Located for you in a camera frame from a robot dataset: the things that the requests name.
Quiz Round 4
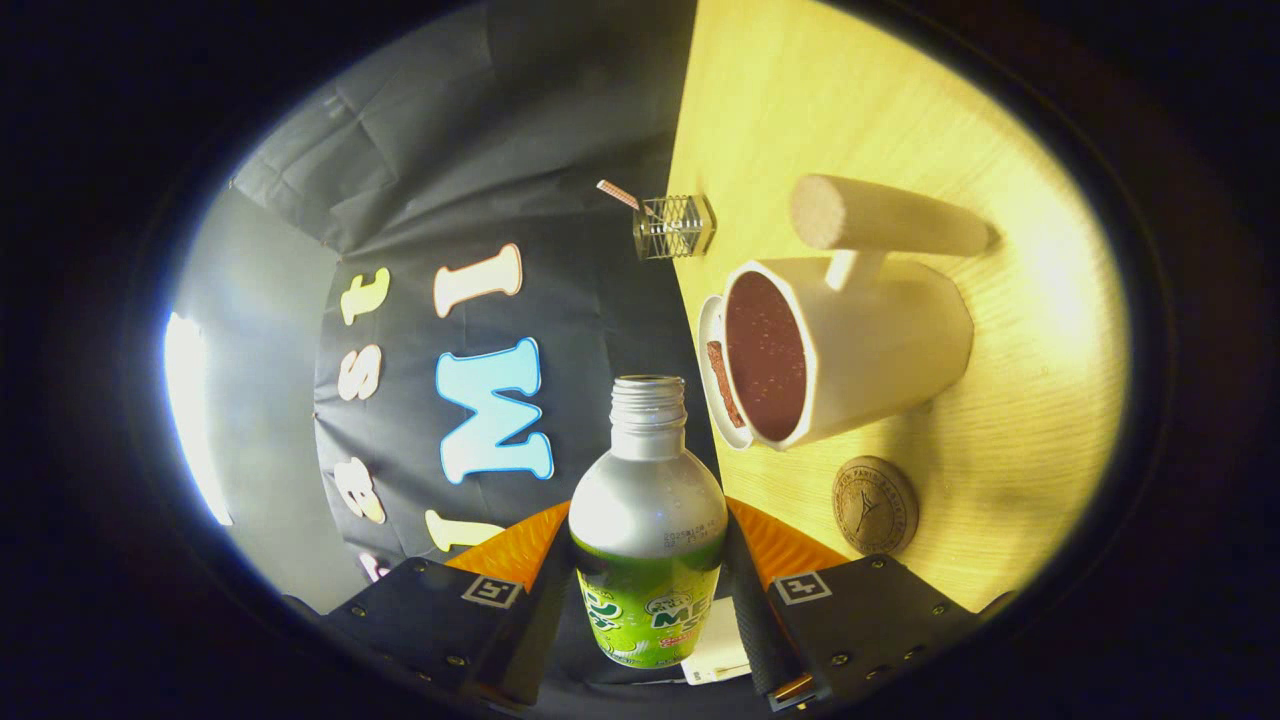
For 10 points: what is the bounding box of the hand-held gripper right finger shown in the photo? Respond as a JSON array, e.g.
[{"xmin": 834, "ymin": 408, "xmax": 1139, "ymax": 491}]
[{"xmin": 725, "ymin": 497, "xmax": 979, "ymax": 713}]

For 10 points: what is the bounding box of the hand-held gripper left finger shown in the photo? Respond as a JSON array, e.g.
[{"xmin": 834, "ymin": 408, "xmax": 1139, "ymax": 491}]
[{"xmin": 295, "ymin": 500, "xmax": 573, "ymax": 713}]

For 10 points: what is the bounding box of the silver green juice bottle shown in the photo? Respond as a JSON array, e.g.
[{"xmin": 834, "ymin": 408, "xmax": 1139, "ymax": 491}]
[{"xmin": 567, "ymin": 375, "xmax": 729, "ymax": 669}]

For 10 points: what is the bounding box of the round wooden coaster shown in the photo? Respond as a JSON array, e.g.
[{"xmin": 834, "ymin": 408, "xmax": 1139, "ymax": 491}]
[{"xmin": 832, "ymin": 456, "xmax": 920, "ymax": 557}]

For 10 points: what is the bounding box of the white cup wooden handle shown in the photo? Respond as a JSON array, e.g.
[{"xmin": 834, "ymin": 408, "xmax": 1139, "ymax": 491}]
[{"xmin": 722, "ymin": 174, "xmax": 999, "ymax": 451}]

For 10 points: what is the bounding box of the white toaster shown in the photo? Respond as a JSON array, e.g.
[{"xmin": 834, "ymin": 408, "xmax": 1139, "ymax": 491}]
[{"xmin": 683, "ymin": 597, "xmax": 751, "ymax": 687}]

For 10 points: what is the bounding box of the brown meat patty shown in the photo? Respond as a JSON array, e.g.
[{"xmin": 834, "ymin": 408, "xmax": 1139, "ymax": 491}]
[{"xmin": 706, "ymin": 340, "xmax": 746, "ymax": 429}]

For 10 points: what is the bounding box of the round white plate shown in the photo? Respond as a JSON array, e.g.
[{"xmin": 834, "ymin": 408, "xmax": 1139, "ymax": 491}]
[{"xmin": 697, "ymin": 294, "xmax": 753, "ymax": 451}]

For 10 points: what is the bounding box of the wooden table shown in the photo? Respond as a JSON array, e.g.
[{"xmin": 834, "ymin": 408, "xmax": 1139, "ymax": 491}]
[{"xmin": 667, "ymin": 0, "xmax": 1131, "ymax": 613}]

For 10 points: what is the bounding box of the black backdrop cloth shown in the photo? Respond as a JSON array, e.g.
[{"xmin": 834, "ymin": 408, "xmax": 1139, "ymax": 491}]
[{"xmin": 230, "ymin": 0, "xmax": 771, "ymax": 701}]

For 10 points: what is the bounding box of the metal wire holder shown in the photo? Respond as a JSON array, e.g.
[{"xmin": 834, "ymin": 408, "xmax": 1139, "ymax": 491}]
[{"xmin": 632, "ymin": 194, "xmax": 717, "ymax": 261}]

